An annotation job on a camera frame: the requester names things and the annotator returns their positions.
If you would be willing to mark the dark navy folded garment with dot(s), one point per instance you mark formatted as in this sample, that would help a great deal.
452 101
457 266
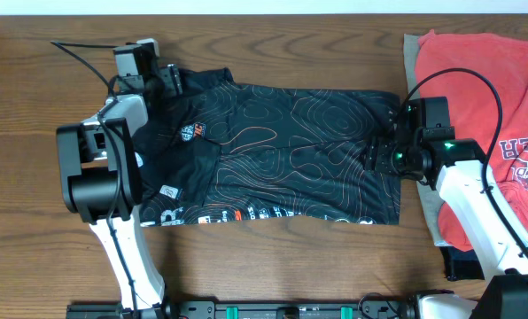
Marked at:
460 265

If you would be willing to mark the black orange-patterned jersey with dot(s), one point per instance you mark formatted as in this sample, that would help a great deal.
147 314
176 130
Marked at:
223 151

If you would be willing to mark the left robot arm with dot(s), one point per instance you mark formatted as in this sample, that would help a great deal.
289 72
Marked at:
100 181

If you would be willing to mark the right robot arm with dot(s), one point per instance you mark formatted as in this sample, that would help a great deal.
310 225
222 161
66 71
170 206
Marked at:
422 146

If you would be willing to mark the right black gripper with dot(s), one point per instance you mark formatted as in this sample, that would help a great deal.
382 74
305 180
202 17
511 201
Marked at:
377 150

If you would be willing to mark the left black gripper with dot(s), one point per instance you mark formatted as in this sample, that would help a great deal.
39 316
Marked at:
174 81

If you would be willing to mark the red printed t-shirt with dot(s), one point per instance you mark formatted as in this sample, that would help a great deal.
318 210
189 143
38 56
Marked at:
484 78

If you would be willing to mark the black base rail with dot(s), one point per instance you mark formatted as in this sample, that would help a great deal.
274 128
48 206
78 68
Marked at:
370 307

